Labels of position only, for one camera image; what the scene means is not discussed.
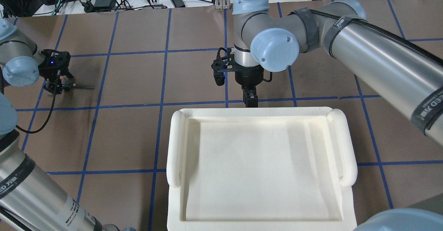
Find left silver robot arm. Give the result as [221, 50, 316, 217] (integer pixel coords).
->
[0, 19, 118, 231]

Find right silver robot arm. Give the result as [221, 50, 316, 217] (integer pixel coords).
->
[233, 0, 442, 145]

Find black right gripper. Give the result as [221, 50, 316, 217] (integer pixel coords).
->
[234, 65, 264, 108]

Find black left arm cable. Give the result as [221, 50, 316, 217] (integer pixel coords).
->
[14, 56, 62, 135]

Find white plastic tray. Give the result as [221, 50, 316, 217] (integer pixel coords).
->
[166, 107, 358, 231]

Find grey orange scissors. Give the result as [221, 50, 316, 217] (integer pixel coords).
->
[61, 77, 94, 91]

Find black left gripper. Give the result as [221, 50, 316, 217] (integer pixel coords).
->
[38, 50, 73, 94]

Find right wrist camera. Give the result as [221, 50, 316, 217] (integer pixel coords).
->
[211, 48, 235, 86]

